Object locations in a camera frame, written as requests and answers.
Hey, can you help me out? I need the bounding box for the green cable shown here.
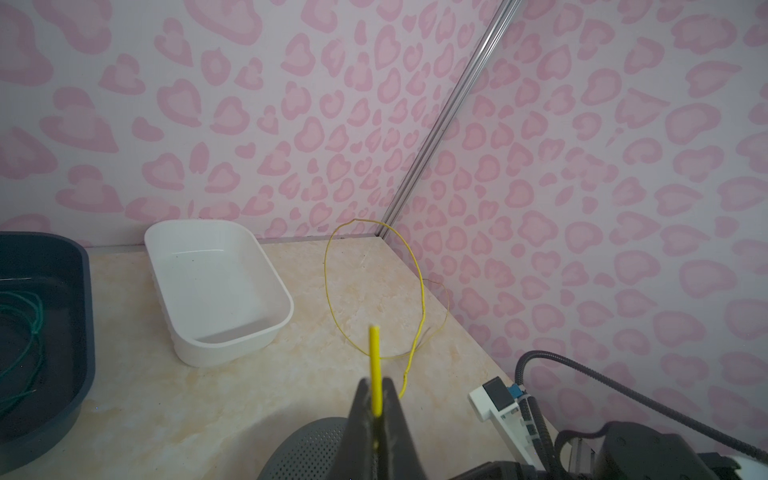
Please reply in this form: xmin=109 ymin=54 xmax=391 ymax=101
xmin=0 ymin=290 xmax=46 ymax=415

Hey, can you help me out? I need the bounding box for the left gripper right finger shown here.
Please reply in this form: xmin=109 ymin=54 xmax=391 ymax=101
xmin=379 ymin=377 xmax=427 ymax=480

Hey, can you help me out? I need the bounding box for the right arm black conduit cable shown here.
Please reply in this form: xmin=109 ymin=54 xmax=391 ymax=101
xmin=514 ymin=350 xmax=768 ymax=480

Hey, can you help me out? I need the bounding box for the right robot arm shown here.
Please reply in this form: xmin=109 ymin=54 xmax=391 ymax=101
xmin=458 ymin=422 xmax=767 ymax=480

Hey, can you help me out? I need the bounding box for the dark teal plastic bin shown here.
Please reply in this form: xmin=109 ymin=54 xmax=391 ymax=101
xmin=1 ymin=232 xmax=96 ymax=473

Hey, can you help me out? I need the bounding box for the white plastic tray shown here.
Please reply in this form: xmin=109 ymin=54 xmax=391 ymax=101
xmin=144 ymin=219 xmax=294 ymax=368

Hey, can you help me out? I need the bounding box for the dark grey cable spool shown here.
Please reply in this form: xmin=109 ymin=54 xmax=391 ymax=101
xmin=257 ymin=417 xmax=347 ymax=480

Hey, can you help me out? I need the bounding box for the right aluminium frame strut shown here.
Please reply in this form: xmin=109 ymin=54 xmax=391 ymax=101
xmin=382 ymin=0 xmax=525 ymax=227

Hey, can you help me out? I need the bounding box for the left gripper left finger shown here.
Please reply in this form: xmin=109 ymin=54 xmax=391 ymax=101
xmin=341 ymin=378 xmax=375 ymax=479

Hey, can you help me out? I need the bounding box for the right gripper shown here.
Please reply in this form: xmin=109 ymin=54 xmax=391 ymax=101
xmin=451 ymin=461 xmax=538 ymax=480

